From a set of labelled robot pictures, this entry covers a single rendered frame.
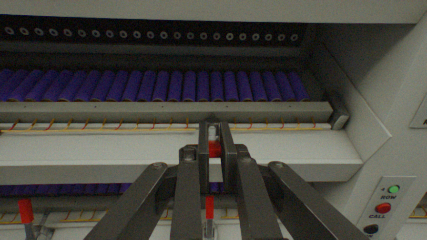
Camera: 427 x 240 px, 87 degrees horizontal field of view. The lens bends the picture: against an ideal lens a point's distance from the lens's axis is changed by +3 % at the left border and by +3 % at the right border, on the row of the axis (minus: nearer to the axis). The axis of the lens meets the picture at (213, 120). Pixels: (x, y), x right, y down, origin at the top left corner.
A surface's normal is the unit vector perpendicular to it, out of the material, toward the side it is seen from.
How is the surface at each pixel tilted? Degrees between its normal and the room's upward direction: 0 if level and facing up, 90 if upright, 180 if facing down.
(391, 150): 90
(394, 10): 108
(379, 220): 90
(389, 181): 90
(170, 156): 18
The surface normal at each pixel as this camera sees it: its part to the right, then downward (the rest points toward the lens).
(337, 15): 0.03, 0.73
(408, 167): 0.04, 0.49
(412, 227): 0.04, -0.68
